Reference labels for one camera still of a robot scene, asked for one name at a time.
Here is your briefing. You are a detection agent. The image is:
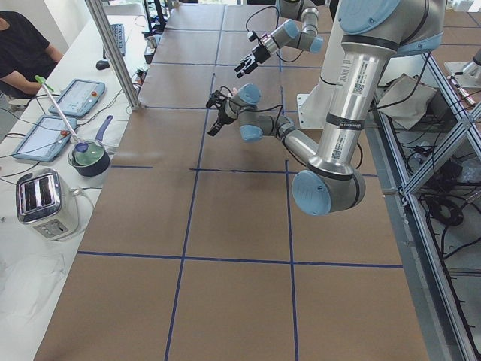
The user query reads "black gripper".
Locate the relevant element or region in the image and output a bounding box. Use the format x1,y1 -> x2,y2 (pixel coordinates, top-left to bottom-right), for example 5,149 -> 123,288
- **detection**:
234,42 -> 271,78
207,99 -> 237,136

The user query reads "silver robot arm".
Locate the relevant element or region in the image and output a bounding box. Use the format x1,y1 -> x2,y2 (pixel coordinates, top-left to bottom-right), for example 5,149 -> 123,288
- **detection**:
234,1 -> 323,78
207,1 -> 446,216

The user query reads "steel cup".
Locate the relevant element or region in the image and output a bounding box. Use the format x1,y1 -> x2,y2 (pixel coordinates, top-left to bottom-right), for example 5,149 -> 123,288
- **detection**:
146,36 -> 157,49

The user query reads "black computer mouse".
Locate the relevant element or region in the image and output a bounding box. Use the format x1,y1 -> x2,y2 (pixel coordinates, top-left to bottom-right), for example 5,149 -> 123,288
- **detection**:
95,59 -> 110,71

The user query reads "black keyboard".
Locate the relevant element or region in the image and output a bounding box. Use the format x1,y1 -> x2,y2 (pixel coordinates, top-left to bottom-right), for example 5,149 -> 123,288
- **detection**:
110,23 -> 126,56

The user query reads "blue pot with lid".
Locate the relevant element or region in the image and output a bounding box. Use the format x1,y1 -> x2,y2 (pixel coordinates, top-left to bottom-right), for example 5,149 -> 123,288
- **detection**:
68,115 -> 113,177

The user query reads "upper teach pendant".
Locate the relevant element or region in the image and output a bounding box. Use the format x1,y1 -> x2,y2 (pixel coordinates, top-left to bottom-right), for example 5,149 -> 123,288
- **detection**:
56,79 -> 106,118

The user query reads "teach pendant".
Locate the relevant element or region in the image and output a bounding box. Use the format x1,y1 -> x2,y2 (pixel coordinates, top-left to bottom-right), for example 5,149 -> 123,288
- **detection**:
56,79 -> 106,118
12,115 -> 71,162

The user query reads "grey cloth bundle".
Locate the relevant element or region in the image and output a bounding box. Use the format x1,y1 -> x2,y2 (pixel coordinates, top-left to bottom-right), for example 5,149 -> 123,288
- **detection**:
377,74 -> 437,129

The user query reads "lower teach pendant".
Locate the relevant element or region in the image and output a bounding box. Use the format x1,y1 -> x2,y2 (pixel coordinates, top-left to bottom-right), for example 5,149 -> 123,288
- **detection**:
12,115 -> 71,162

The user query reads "silver toaster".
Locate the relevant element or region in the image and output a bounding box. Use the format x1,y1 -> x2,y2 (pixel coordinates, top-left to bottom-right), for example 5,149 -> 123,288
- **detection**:
16,168 -> 80,241

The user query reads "seated person black shirt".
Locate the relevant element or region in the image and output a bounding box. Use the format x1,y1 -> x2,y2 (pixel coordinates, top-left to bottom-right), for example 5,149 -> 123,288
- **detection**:
1,11 -> 63,99

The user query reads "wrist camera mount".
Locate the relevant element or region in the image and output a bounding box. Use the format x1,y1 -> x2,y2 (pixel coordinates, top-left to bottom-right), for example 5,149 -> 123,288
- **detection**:
247,31 -> 262,44
206,89 -> 229,111

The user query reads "aluminium frame post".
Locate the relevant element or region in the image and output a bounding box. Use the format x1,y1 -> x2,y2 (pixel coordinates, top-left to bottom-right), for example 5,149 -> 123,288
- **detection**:
86,0 -> 141,111

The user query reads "aluminium side frame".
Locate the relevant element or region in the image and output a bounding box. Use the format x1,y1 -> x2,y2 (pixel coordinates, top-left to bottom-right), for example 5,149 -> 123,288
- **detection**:
367,45 -> 480,360

